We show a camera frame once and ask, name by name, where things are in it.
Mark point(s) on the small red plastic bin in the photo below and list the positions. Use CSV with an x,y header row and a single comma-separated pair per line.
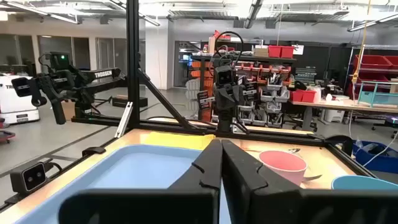
x,y
287,52
275,52
309,96
296,96

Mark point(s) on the stacked small cardboard boxes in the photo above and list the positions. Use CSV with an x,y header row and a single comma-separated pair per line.
x,y
261,52

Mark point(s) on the parts bin shelving rack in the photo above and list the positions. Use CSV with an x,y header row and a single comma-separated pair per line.
x,y
273,93

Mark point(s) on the flat black floor case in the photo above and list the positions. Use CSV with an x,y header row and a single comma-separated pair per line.
x,y
130,102

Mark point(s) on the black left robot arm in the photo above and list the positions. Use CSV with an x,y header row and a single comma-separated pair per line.
x,y
224,119

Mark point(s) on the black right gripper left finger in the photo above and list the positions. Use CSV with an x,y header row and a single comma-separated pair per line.
x,y
186,202

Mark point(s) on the pink plastic cup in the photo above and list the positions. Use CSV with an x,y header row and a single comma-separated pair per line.
x,y
289,174

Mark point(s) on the wooden workbench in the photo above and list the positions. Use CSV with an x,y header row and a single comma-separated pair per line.
x,y
342,106

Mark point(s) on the black office chair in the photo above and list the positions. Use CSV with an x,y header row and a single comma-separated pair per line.
x,y
300,119

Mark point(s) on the blue plastic tray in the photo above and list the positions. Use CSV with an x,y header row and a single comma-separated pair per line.
x,y
124,174

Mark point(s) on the red cart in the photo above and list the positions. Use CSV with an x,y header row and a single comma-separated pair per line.
x,y
6,135

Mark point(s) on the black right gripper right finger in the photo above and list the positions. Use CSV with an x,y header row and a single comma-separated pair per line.
x,y
264,202

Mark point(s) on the black Trossen-labelled robot arm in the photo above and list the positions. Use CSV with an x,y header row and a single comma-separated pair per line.
x,y
102,74

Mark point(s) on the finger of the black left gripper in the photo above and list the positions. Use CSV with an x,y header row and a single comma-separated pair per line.
x,y
236,95
222,98

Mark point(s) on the ceiling strip light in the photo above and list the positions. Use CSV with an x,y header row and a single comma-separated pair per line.
x,y
373,23
46,12

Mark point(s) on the blue plastic bin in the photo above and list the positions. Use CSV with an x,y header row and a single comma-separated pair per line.
x,y
373,161

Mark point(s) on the teal metal rack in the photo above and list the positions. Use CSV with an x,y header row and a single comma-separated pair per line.
x,y
374,98

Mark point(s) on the silver spoon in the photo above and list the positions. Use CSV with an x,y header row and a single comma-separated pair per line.
x,y
293,150

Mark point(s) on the large red storage bin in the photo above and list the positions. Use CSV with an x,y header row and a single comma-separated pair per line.
x,y
393,61
371,62

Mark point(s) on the silver aluminium bar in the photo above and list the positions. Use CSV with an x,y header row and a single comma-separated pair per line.
x,y
123,119

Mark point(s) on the yellow cloth napkin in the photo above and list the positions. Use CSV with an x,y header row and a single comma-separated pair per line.
x,y
177,140

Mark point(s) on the blue ribbed bowl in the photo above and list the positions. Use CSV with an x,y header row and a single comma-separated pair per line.
x,y
363,183

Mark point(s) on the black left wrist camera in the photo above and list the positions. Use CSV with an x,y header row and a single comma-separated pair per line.
x,y
224,76

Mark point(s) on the black table-level camera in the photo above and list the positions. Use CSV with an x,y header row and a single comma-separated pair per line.
x,y
29,177

